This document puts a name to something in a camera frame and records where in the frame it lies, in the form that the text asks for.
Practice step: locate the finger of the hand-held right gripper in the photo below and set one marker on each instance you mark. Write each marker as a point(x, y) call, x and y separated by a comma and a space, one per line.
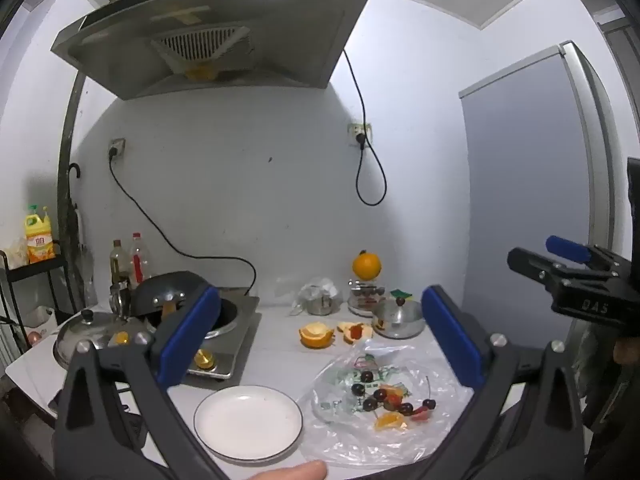
point(567, 249)
point(530, 262)

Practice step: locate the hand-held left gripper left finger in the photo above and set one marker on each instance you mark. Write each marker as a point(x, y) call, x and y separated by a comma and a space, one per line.
point(192, 332)

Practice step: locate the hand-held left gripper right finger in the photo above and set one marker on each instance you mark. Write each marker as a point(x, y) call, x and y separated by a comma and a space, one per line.
point(452, 335)

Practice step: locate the white round plate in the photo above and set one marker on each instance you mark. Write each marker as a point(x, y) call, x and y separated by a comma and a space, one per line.
point(247, 422)

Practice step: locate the clear printed plastic bag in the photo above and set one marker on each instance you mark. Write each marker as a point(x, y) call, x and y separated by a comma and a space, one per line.
point(340, 435)

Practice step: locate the person's right hand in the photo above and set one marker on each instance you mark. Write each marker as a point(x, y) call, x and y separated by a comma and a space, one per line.
point(627, 352)

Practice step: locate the person's left hand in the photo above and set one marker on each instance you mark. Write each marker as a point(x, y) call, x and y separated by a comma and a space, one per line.
point(295, 471)

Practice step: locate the steel induction cooker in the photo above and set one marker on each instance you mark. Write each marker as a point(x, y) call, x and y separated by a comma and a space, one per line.
point(235, 325)

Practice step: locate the steel pot with lid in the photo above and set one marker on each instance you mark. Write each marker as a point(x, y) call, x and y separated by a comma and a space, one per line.
point(400, 320)

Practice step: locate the green yellow sponge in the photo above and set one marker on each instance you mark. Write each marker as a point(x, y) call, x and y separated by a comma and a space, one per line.
point(400, 293)

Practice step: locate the grey refrigerator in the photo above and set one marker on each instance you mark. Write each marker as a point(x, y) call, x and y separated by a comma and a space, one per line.
point(525, 170)

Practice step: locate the white bowl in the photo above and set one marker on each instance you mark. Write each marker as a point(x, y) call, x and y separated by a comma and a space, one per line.
point(361, 305)

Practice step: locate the orange peel with red scrap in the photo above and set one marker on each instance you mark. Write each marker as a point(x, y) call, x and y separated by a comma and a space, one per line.
point(356, 332)

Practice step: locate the glass jar of dates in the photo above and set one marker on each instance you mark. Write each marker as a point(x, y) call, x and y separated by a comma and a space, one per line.
point(365, 290)

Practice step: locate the dark oil bottle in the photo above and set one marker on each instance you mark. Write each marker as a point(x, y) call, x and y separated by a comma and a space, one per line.
point(119, 265)

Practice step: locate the steel lid black knob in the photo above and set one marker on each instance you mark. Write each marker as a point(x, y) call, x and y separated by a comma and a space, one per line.
point(82, 337)

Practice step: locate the whole orange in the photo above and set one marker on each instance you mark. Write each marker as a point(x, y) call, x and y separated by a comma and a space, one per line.
point(366, 265)

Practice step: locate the half orange peel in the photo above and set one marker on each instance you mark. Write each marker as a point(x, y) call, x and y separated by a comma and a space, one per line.
point(316, 336)

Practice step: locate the steel cup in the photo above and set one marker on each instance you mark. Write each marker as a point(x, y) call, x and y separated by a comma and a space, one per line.
point(320, 305)

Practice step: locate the small clear plastic bag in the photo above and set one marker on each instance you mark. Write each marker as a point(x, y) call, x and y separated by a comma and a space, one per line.
point(320, 287)

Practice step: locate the black umbrella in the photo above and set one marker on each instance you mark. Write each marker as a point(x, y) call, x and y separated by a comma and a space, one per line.
point(76, 240)

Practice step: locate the black metal rack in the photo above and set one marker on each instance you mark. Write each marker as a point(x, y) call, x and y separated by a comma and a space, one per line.
point(35, 270)

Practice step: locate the yellow detergent bottle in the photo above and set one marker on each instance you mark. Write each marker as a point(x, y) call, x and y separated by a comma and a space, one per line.
point(40, 240)

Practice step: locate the dark vertical pipe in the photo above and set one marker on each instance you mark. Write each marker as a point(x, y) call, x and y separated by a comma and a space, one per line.
point(65, 160)

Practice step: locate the steel range hood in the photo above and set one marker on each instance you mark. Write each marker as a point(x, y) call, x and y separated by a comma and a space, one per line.
point(280, 35)

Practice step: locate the white wall socket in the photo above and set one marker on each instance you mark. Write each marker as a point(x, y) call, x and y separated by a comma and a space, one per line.
point(361, 132)
point(117, 147)

